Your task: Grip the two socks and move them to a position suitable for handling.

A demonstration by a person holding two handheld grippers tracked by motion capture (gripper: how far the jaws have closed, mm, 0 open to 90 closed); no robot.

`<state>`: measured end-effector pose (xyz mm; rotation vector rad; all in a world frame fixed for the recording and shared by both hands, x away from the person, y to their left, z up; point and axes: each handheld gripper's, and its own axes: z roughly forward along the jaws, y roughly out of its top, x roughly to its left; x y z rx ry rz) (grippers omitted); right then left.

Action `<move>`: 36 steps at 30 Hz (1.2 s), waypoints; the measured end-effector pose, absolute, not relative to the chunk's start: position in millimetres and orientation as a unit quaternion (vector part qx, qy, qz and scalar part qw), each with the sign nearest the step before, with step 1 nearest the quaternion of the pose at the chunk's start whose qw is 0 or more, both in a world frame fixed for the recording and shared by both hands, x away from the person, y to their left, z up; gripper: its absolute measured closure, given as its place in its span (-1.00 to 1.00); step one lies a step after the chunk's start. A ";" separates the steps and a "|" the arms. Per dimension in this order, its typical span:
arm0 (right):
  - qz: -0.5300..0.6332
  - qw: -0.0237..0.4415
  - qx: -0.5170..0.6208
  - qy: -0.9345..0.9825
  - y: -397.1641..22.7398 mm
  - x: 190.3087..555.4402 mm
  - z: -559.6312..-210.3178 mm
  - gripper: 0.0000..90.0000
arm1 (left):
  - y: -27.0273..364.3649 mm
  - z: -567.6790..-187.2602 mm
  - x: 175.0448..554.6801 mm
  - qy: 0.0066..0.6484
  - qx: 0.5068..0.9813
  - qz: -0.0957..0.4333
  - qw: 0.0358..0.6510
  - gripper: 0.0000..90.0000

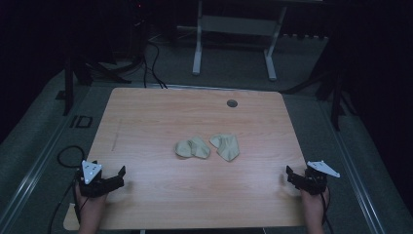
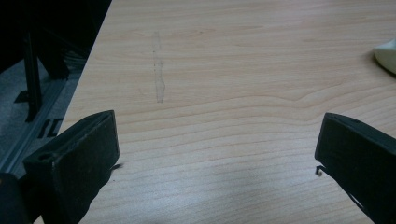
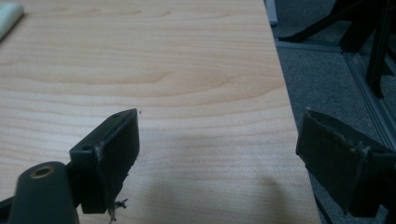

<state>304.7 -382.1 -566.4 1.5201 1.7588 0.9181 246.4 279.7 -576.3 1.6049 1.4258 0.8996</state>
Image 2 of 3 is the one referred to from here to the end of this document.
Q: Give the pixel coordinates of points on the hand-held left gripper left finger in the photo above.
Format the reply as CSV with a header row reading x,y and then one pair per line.
x,y
74,168

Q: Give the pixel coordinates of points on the pale white rounded object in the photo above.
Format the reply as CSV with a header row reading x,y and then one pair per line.
x,y
387,56

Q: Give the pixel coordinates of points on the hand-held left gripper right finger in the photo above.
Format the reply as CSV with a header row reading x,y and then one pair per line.
x,y
361,152

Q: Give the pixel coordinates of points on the black metal stand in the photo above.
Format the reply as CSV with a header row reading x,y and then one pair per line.
x,y
32,74

